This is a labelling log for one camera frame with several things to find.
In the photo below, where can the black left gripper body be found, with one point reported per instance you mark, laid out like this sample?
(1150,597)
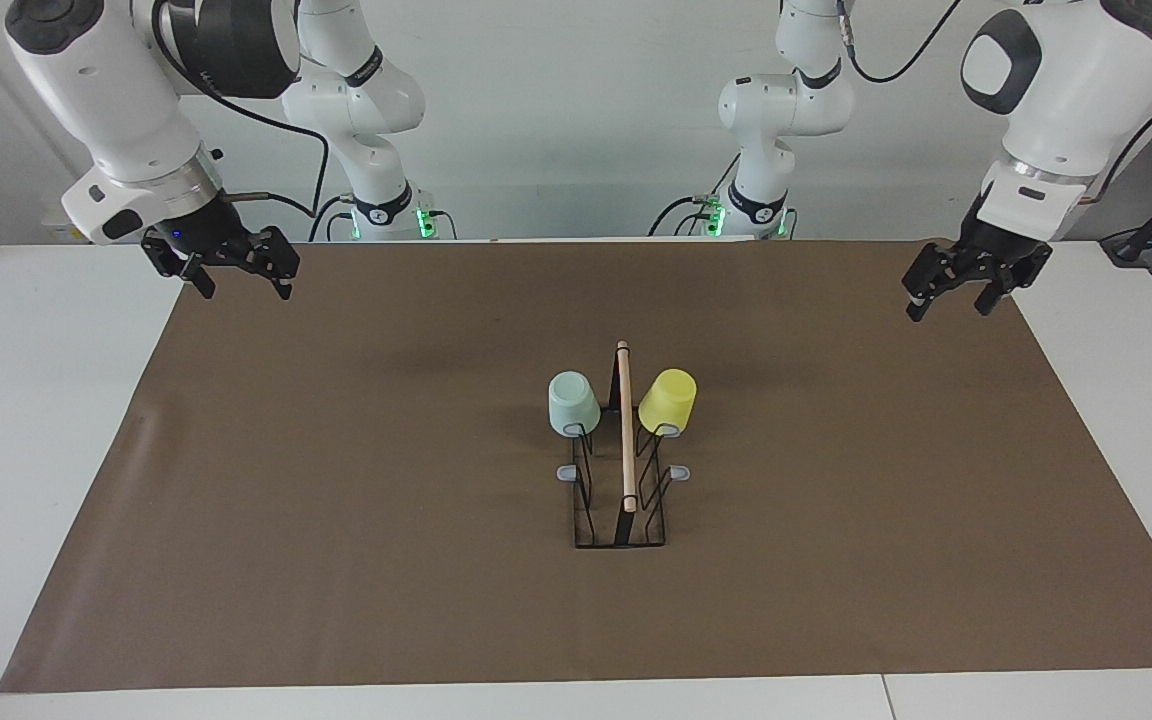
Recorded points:
(991,245)

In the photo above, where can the white power box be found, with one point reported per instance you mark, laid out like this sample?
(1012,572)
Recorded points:
(61,232)

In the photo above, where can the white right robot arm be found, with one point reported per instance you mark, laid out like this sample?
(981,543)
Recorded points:
(106,80)

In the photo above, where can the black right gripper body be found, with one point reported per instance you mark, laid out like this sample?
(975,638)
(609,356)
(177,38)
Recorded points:
(196,232)

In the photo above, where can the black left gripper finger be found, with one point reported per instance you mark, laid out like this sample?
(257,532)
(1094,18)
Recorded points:
(1018,275)
(936,270)

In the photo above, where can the yellow plastic cup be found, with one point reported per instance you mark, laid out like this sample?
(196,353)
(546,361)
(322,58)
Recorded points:
(668,400)

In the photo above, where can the pale green plastic cup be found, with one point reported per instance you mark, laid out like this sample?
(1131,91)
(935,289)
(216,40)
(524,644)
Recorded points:
(573,405)

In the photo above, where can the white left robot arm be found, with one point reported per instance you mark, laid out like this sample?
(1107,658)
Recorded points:
(1066,100)

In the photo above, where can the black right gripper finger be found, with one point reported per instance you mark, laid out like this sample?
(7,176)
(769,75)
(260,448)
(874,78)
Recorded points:
(271,255)
(191,268)

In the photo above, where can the brown paper table mat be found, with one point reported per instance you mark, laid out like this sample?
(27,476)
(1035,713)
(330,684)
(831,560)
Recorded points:
(336,600)

